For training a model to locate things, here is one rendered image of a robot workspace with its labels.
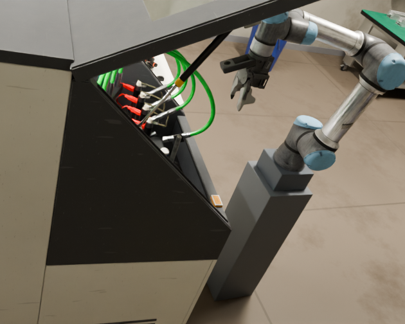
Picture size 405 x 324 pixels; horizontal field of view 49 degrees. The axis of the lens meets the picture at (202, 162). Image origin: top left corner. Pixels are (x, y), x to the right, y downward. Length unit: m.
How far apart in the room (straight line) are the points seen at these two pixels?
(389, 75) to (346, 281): 1.68
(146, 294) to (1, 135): 0.84
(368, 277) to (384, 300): 0.18
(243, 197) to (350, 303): 1.12
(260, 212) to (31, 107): 1.26
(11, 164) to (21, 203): 0.14
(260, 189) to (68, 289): 0.94
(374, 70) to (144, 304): 1.19
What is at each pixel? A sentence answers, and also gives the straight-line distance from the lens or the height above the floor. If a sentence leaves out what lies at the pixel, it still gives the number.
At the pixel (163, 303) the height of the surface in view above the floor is 0.54.
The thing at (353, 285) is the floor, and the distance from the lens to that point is 3.09.
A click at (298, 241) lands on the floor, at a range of 3.12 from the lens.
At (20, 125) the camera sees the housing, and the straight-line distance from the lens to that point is 1.11.
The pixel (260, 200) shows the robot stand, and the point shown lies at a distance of 2.05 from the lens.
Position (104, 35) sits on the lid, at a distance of 1.08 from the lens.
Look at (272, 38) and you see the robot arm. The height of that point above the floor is 1.50.
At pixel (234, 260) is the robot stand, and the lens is 2.29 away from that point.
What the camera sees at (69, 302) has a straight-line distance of 1.67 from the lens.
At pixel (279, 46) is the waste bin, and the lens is 4.99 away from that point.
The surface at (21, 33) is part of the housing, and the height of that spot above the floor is 1.50.
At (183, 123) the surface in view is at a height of 0.95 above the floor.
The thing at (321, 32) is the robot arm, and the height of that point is 1.51.
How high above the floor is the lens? 1.98
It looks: 36 degrees down
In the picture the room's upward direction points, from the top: 21 degrees clockwise
